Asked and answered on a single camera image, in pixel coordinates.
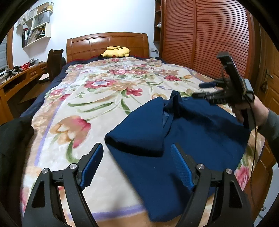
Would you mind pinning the dark wooden chair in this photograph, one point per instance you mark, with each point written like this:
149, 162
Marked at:
55, 63

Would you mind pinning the wooden desk with cabinets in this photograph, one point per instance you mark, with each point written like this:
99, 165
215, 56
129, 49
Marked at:
16, 83

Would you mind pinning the black folded garment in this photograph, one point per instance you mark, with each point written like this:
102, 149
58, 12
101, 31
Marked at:
15, 136

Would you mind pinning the white wall shelf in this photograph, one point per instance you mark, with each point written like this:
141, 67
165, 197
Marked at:
36, 24

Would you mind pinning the louvered wooden wardrobe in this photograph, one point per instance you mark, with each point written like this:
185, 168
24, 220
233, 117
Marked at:
191, 33

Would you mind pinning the person's right hand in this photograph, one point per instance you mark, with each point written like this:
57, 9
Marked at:
259, 109

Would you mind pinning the red basket on desk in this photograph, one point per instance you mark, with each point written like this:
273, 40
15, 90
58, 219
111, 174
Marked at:
25, 66

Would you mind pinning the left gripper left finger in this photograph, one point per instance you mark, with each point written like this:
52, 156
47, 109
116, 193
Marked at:
44, 206

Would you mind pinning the yellow Pikachu plush toy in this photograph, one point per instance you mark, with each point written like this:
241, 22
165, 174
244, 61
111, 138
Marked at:
115, 52

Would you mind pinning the floral bed blanket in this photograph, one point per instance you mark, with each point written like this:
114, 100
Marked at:
87, 101

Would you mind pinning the wooden bed headboard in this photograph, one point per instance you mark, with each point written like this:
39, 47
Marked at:
89, 46

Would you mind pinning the navy blue suit jacket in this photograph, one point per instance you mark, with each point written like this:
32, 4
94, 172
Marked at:
141, 145

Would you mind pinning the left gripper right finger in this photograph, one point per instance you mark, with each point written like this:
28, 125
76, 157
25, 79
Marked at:
230, 207

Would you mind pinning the wooden room door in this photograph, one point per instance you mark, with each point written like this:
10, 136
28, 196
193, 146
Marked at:
266, 89

